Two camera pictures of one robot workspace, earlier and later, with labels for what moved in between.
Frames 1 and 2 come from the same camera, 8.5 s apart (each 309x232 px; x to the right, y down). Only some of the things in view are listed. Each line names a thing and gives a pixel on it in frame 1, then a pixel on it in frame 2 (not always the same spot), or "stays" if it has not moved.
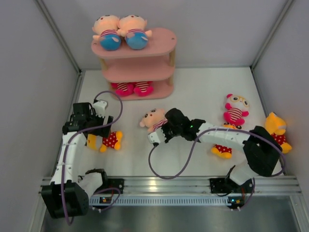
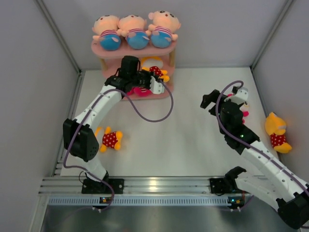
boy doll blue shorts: (132, 28) stays
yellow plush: (276, 126) stays
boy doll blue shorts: (106, 27) stays
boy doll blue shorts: (153, 119) → (165, 25)
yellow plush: (222, 151) → (154, 64)
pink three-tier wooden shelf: (153, 63) stays
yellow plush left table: (113, 140) stays
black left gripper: (103, 131) → (148, 74)
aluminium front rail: (191, 191) stays
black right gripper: (164, 128) → (207, 99)
